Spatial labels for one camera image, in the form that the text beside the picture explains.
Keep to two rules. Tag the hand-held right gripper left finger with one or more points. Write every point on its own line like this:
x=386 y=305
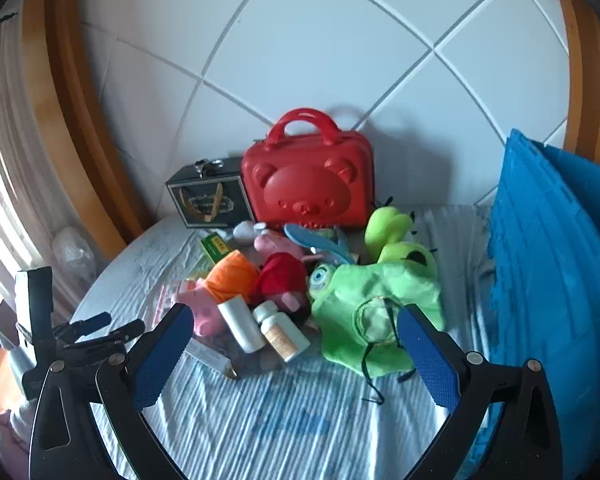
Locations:
x=162 y=355

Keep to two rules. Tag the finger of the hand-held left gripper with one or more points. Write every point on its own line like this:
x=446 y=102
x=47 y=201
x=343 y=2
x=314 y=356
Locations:
x=87 y=322
x=122 y=331

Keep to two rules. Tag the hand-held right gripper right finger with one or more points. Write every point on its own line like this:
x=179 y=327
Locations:
x=427 y=355

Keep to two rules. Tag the grey slim carton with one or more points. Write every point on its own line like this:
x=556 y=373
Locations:
x=210 y=357

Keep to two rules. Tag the pink striped packet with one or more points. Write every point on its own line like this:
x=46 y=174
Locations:
x=166 y=302

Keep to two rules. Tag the pink pig plush toy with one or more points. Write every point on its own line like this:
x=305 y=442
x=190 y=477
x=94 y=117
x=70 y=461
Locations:
x=205 y=310

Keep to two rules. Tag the clear plastic bag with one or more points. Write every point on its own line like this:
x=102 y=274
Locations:
x=72 y=255

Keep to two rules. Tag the plain white bottle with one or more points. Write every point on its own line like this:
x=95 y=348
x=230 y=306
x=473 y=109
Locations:
x=242 y=325

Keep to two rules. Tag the orange plush toy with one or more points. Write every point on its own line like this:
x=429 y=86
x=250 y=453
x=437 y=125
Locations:
x=232 y=275

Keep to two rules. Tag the small green box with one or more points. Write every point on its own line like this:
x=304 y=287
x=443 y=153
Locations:
x=216 y=249

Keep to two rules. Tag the orange label pill bottle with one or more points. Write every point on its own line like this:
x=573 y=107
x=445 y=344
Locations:
x=282 y=335

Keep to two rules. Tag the lime green plush toy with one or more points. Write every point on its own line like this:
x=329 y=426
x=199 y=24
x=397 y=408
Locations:
x=385 y=235

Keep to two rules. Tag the red plush toy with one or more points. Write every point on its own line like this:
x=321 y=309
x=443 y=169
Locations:
x=282 y=280

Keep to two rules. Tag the striped curtain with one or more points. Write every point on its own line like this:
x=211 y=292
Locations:
x=15 y=160

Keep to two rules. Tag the black gift box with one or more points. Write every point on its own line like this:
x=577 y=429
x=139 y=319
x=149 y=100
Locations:
x=205 y=200

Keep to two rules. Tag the small pink plush toy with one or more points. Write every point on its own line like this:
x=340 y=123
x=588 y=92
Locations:
x=275 y=247

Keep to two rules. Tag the blue grey plush toy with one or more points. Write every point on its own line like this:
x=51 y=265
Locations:
x=305 y=240

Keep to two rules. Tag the red bear-face case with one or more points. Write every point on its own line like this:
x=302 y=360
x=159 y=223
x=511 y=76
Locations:
x=305 y=180

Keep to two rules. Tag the wooden headboard frame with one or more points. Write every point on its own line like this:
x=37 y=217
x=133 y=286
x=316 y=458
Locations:
x=75 y=135

